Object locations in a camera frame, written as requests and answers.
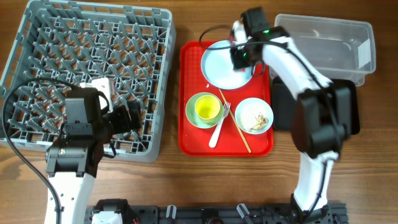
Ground yellow cup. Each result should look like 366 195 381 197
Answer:
195 95 221 123

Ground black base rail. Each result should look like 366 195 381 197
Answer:
83 199 349 224

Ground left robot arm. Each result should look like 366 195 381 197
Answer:
45 88 142 223

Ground black waste tray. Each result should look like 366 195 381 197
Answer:
271 77 361 135

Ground green bowl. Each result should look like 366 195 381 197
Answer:
185 92 223 129

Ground light blue plate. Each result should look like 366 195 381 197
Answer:
201 49 253 90

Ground food scraps and rice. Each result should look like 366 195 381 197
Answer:
238 112 269 132

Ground wooden chopstick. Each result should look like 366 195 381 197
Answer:
218 89 252 154

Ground light blue small bowl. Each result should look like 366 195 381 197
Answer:
234 98 274 135

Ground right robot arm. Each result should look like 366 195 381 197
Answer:
230 7 352 223

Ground clear plastic bin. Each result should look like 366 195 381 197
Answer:
274 14 376 86

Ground white plastic fork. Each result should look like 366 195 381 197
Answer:
209 102 231 148

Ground grey dishwasher rack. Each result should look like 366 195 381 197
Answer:
1 1 176 162

